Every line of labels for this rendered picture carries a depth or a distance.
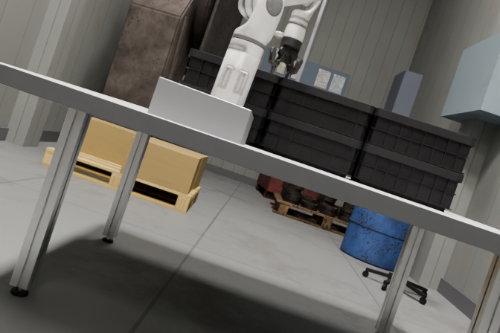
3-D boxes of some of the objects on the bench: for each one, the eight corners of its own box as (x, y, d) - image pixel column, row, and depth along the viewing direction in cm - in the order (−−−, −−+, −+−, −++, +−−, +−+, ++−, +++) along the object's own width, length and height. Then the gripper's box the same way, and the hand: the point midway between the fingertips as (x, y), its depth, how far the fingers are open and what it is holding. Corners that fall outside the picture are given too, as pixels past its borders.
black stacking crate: (351, 180, 151) (364, 142, 151) (256, 148, 155) (268, 110, 155) (344, 177, 191) (356, 146, 191) (269, 151, 195) (279, 121, 195)
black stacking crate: (452, 215, 147) (466, 175, 147) (351, 180, 151) (364, 142, 151) (424, 204, 186) (435, 173, 186) (345, 177, 191) (356, 146, 191)
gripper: (282, 29, 179) (266, 73, 179) (314, 46, 187) (300, 88, 187) (271, 30, 186) (256, 72, 186) (302, 46, 193) (288, 87, 193)
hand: (279, 76), depth 186 cm, fingers open, 5 cm apart
